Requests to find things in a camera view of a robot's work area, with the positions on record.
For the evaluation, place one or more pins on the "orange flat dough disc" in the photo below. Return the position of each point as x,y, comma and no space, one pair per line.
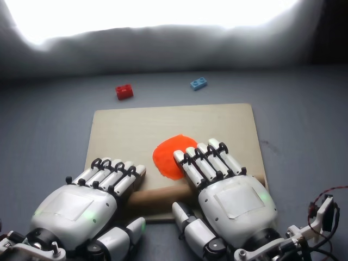
166,157

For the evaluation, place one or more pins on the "light wooden board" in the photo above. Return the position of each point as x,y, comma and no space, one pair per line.
163,125

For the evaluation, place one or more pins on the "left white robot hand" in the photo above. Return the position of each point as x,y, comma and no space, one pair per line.
73,206

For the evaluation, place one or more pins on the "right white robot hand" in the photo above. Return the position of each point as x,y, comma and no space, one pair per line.
236,201

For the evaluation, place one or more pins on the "red toy brick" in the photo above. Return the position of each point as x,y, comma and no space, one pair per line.
124,92

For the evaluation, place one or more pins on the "white backdrop sheet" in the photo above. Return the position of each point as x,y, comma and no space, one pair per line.
163,49

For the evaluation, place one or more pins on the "blue toy brick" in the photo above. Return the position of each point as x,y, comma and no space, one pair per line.
199,83

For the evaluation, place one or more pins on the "grey table cloth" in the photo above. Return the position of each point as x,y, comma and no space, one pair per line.
40,122

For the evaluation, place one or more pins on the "light wooden cylinder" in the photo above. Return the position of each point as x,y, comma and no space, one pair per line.
163,195

